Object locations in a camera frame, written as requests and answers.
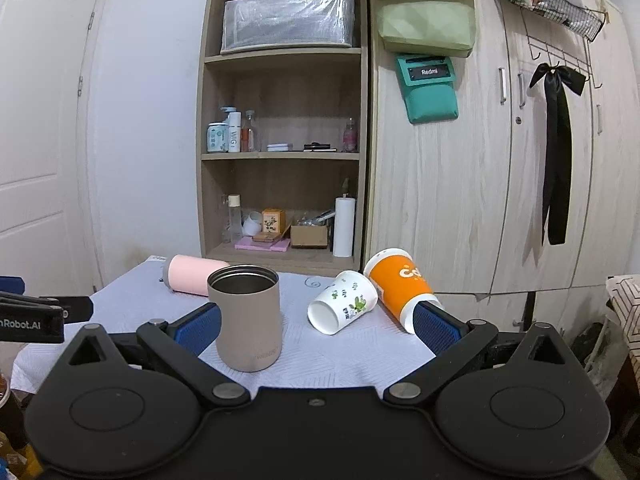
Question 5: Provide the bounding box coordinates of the taupe metal tumbler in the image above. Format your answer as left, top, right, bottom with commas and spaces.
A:
207, 264, 283, 373

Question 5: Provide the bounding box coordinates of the orange paper cup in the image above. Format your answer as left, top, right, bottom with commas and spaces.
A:
363, 248, 442, 335

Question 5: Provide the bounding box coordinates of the white floral paper cup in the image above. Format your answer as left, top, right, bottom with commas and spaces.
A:
307, 270, 378, 336

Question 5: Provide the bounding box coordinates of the pink tumbler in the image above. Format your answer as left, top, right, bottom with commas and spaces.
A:
163, 255, 229, 297

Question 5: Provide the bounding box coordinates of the white patterned tablecloth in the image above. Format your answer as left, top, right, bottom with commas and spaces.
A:
8, 254, 437, 400

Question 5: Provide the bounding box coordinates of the clear tall bottle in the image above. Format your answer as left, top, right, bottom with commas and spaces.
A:
228, 194, 243, 244

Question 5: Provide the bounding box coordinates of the white mug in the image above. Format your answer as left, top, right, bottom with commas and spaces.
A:
242, 211, 262, 236

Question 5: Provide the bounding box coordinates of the pink flat box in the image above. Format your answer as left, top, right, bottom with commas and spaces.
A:
233, 236, 291, 252

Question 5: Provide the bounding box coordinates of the beige wardrobe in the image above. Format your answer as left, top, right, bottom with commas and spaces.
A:
364, 0, 639, 337

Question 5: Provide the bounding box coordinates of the small yellow floral box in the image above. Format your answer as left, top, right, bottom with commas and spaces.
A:
262, 208, 286, 235

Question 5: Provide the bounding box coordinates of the small cardboard box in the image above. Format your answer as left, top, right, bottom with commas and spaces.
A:
290, 224, 329, 248

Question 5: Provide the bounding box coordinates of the white paper towel roll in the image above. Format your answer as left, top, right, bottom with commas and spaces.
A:
333, 196, 356, 258

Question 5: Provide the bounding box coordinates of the pile of papers and packages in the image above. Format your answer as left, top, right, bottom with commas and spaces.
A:
605, 274, 640, 387

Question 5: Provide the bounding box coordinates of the teal white jar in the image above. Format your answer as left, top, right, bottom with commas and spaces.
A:
206, 122, 229, 153

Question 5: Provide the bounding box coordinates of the clear spray bottle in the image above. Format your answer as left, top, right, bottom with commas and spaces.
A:
241, 110, 257, 152

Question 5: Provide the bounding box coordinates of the pink small bottle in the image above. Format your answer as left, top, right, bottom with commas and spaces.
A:
343, 117, 358, 153

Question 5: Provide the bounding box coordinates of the white lotion bottle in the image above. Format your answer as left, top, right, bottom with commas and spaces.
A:
221, 106, 242, 153

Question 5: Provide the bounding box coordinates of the teal pouch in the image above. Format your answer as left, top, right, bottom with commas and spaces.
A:
396, 54, 459, 125

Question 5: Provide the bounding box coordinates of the black ribbon bow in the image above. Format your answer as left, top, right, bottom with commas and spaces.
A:
529, 63, 586, 246

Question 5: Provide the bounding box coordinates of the wooden shelf unit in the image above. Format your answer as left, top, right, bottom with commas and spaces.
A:
196, 0, 370, 276

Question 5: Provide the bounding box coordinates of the white door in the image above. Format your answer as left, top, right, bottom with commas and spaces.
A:
1, 0, 96, 296

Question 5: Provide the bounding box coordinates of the green cushion bag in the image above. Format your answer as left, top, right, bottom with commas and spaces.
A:
374, 0, 476, 58

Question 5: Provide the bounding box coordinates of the wrapped storage box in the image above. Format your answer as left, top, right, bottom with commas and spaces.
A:
220, 0, 356, 54

